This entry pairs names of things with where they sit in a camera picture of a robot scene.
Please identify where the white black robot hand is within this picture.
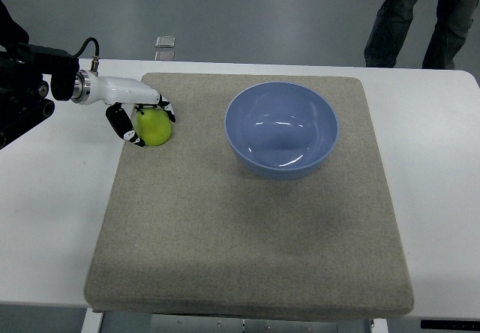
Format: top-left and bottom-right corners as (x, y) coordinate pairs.
(71, 70), (176, 146)

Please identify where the green pear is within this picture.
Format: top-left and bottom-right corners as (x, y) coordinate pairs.
(133, 108), (172, 146)

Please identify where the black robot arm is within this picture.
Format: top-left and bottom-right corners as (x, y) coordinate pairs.
(1, 4), (100, 148)

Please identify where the blue bowl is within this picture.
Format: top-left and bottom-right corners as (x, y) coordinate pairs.
(224, 82), (340, 181)

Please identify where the lower floor socket plate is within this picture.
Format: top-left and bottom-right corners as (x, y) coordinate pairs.
(154, 50), (175, 62)

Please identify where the grey felt mat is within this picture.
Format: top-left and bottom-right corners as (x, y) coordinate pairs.
(84, 73), (414, 321)

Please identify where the person in grey jeans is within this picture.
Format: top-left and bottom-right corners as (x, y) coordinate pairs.
(363, 0), (480, 70)

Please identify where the white table frame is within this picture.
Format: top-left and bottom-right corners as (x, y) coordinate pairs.
(81, 308), (389, 332)

